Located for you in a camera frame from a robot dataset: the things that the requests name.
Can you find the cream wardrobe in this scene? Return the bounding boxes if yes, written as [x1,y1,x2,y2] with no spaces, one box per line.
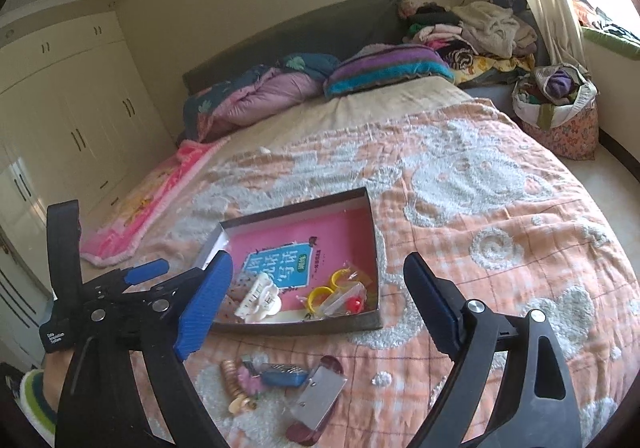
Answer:
[1,12,175,368]

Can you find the person's left hand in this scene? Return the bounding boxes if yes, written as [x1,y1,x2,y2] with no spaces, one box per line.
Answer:
[42,350,74,411]

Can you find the beige spiral hair clip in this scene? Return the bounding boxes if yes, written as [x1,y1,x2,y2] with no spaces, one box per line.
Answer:
[220,360,257,416]

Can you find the pink cartoon blanket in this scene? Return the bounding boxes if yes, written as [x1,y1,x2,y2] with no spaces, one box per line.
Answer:
[79,137,230,268]

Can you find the pink and teal duvet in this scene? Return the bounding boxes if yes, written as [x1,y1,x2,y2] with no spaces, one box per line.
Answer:
[183,52,341,142]

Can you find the yellow rings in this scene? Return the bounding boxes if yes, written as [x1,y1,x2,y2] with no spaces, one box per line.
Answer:
[305,267,354,319]

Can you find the purple teal striped pillow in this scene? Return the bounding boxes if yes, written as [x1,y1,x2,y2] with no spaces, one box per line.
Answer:
[323,44,454,99]

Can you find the dark green headboard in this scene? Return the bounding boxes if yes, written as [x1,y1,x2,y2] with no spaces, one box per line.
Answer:
[182,0,406,94]

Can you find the beige bed sheet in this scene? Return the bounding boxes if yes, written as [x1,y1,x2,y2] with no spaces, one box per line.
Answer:
[119,76,472,267]

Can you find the maroon hair clip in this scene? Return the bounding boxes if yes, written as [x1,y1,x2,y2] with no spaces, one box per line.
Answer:
[285,355,347,447]

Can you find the pile of clothes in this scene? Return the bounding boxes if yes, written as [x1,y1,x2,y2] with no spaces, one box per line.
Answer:
[398,0,549,88]

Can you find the pink book in tray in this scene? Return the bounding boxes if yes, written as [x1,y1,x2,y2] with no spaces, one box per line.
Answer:
[224,207,378,324]

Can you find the shallow cardboard box tray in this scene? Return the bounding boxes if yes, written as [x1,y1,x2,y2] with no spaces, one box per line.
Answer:
[194,188,382,336]

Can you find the floral fabric laundry bag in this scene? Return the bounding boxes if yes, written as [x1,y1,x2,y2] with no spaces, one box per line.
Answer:
[512,64,599,161]

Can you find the bag with red beads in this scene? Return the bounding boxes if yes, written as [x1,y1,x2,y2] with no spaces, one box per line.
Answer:
[318,282,368,318]

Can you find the blue hair comb clip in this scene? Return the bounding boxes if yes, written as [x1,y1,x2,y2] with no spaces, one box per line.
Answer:
[259,364,309,388]

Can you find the green striped sleeve forearm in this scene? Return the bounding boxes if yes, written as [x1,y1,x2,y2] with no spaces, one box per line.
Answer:
[17,369,58,447]

